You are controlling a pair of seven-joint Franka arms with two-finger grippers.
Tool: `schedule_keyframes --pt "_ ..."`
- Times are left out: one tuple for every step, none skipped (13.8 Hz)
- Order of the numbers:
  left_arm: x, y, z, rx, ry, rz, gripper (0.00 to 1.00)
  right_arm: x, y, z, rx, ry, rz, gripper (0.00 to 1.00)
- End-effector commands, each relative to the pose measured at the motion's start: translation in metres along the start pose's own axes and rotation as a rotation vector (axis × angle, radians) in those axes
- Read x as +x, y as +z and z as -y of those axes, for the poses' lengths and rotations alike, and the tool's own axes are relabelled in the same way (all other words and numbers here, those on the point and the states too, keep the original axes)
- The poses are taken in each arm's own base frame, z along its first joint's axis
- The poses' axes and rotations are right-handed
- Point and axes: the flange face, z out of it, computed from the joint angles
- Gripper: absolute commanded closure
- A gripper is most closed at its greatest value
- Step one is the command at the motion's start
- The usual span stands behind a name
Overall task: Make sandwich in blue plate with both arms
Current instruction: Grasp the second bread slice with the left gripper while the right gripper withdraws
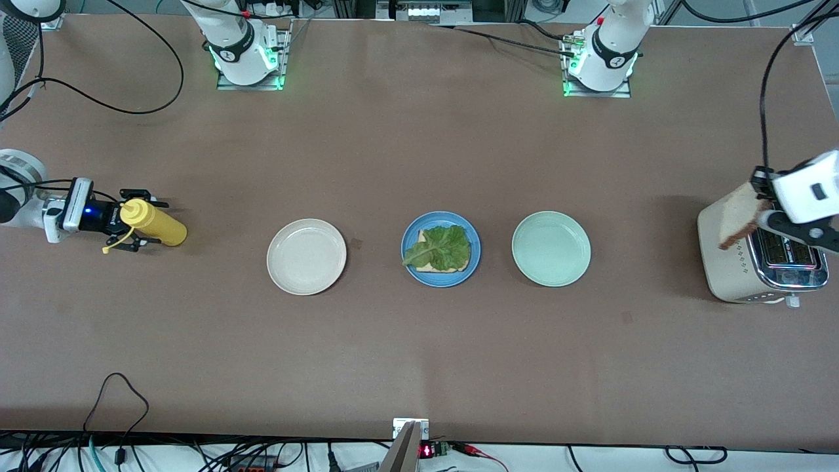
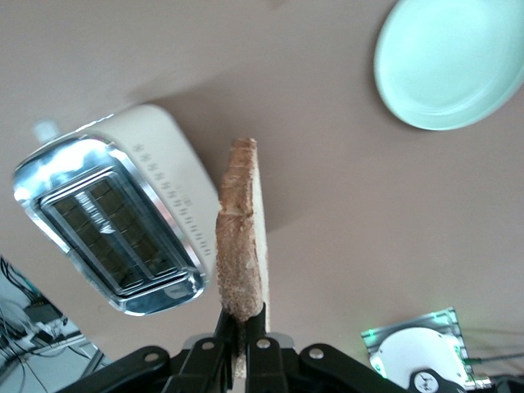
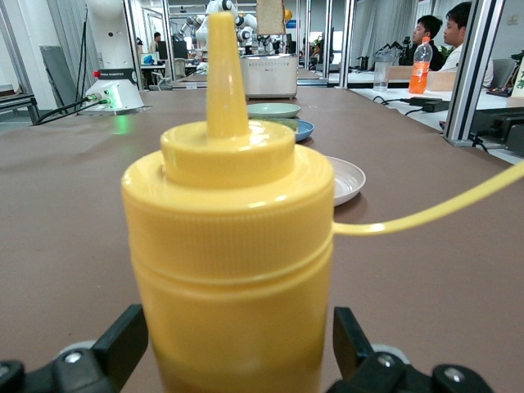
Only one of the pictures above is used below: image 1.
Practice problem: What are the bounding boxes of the yellow mustard squeeze bottle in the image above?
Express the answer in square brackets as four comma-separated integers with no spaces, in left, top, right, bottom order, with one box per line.
[103,199,189,255]

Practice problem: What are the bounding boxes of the brown bread slice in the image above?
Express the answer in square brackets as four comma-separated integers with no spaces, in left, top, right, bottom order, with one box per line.
[718,182,775,251]
[414,228,469,273]

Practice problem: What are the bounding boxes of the green lettuce leaf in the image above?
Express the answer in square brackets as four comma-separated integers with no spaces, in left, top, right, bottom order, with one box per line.
[402,224,473,273]

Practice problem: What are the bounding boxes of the beige round plate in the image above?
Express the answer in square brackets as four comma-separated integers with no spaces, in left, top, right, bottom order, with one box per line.
[266,218,347,296]

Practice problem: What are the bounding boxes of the pale green round plate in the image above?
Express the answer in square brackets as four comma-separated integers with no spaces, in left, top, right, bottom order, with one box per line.
[511,210,592,288]

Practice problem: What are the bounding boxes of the blue round plate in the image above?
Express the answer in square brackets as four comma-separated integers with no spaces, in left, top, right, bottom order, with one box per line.
[401,210,482,288]

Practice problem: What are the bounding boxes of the cream and chrome toaster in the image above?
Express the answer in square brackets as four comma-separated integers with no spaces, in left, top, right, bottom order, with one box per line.
[697,197,830,309]

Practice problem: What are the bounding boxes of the black white checkered fabric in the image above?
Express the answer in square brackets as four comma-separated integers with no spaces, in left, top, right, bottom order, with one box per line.
[0,16,33,119]

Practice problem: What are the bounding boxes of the red clip lead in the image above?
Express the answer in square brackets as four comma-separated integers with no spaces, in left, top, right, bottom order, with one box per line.
[452,442,509,471]

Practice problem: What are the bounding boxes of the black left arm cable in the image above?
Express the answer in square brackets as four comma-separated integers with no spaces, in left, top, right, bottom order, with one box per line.
[682,0,839,174]

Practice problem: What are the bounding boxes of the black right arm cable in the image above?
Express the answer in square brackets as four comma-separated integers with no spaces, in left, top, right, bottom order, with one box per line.
[0,0,184,197]

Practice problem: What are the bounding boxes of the thin black looped cable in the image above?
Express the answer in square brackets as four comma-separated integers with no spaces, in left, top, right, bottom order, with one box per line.
[84,372,150,435]

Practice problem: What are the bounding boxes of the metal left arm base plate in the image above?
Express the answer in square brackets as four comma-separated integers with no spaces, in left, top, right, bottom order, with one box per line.
[562,36,632,99]

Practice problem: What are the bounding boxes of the black cable to arm base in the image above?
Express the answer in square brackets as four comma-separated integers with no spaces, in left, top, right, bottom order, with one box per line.
[433,20,581,60]

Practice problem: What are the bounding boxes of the small white bracket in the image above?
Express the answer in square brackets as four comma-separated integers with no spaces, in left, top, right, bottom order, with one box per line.
[393,418,430,441]

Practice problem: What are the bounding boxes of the aluminium frame rail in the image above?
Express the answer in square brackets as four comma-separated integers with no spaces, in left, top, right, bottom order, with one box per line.
[377,0,474,25]

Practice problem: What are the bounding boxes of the grey camera post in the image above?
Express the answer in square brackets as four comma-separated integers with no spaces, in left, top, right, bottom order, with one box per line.
[379,421,423,472]

